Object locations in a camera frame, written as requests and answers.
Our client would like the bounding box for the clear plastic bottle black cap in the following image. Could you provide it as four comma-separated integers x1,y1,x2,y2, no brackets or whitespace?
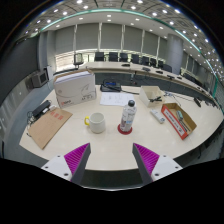
119,99,138,133

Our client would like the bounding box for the grey-green whiteboard eraser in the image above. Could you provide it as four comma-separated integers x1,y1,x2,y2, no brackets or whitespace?
176,110,185,122

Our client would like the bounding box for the open brown box red edge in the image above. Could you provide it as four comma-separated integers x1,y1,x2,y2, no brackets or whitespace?
160,102,198,141

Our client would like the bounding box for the flat round red coaster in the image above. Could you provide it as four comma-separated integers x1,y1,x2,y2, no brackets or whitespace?
116,123,134,136

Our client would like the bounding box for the large white cardboard box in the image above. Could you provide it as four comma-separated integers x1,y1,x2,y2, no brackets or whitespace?
53,68,98,109

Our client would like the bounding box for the row of black office chairs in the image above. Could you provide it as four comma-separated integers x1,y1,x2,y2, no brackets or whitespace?
93,51,175,73

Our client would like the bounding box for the black pouch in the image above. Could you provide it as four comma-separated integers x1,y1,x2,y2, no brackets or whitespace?
99,79,123,93

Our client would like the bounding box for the group of ceiling lights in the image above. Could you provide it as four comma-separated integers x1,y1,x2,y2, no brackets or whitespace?
19,0,224,78

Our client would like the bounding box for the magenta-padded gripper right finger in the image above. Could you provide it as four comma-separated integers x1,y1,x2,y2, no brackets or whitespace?
131,142,184,186

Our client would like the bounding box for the white printed paper sheet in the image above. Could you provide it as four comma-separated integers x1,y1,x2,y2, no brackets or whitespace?
98,91,136,107

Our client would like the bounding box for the small open white box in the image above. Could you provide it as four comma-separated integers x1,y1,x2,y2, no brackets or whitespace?
138,85,166,108

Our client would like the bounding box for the black power adapter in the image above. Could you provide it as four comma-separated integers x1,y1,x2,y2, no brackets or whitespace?
28,99,53,121

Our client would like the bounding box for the brown paper envelope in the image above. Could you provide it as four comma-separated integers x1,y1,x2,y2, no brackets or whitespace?
26,106,74,150

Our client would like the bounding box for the long curved conference desk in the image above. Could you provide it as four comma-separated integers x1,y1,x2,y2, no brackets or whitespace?
79,60,218,101

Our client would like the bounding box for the grey box monitor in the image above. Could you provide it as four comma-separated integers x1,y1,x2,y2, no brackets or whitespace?
30,70,50,89

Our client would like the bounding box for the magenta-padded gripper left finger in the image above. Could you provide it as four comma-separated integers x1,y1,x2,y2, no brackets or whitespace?
40,142,93,186

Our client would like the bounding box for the white mug yellow handle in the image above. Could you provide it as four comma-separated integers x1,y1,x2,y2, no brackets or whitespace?
83,112,107,135

